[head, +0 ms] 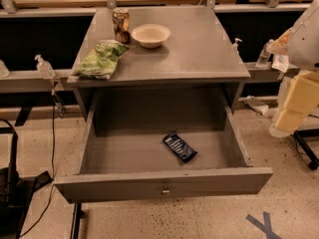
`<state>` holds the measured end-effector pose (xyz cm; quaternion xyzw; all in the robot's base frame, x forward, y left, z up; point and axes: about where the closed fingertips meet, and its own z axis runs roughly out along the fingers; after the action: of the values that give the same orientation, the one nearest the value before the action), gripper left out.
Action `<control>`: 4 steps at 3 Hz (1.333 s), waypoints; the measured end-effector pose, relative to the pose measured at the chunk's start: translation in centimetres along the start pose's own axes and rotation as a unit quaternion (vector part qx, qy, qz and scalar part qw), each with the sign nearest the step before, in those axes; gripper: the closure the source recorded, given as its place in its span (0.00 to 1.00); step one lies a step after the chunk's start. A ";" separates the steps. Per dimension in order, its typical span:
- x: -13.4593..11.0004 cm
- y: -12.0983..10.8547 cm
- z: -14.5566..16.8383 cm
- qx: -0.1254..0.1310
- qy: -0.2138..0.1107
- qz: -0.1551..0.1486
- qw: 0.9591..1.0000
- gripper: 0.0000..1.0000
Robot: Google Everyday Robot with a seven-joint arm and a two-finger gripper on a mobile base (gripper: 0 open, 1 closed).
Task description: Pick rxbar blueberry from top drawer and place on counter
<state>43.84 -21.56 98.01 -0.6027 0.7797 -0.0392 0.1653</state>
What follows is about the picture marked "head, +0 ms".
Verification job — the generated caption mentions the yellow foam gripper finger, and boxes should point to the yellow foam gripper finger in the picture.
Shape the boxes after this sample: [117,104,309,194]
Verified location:
[283,71,319,116]
[275,110,304,133]

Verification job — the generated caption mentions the dark blue rxbar wrapper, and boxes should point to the dark blue rxbar wrapper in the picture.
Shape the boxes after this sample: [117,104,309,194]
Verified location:
[162,131,197,162]

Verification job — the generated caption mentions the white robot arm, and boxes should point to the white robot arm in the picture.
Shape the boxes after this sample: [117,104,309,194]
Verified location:
[269,0,319,137]

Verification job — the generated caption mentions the grey cabinet counter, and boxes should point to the grey cabinet counter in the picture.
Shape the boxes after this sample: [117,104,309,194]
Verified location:
[68,6,249,116]

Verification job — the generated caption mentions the open grey top drawer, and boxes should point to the open grey top drawer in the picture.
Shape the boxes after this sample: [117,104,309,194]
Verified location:
[55,87,273,203]

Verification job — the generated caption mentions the black bar under drawer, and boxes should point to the black bar under drawer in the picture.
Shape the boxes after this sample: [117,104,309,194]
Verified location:
[70,203,83,239]

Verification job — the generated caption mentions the black metal leg right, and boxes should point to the black metal leg right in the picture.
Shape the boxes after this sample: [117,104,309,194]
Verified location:
[293,128,319,170]

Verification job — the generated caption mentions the white wipe packet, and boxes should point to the white wipe packet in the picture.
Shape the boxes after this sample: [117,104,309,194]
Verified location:
[271,55,289,73]

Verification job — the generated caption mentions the clear water bottle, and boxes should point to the clear water bottle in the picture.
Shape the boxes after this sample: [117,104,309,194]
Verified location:
[255,39,274,68]

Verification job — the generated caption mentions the small sanitizer pump bottle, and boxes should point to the small sanitizer pump bottle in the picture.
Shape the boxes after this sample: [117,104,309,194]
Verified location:
[232,38,242,55]

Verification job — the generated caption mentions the blue tape cross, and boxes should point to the blue tape cross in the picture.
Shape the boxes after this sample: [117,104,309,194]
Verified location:
[246,212,282,239]

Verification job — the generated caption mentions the white paper bowl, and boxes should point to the white paper bowl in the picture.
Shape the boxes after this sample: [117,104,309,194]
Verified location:
[131,24,170,49]

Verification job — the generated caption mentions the green chip bag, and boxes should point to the green chip bag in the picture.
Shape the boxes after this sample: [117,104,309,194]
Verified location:
[72,40,129,80]

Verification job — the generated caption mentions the brown drink can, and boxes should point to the brown drink can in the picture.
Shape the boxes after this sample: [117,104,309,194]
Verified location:
[112,8,131,43]

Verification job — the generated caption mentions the left sanitizer pump bottle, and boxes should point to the left sanitizer pump bottle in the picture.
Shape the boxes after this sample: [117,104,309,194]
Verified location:
[35,55,56,80]

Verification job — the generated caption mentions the black stand base left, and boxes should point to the black stand base left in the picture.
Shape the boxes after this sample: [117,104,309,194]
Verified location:
[0,119,53,239]

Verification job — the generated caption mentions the clear bottle far left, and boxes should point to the clear bottle far left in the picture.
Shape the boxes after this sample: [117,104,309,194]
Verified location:
[0,60,10,78]

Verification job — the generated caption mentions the black cable on floor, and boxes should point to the black cable on floor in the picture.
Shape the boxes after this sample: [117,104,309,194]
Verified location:
[19,89,58,239]

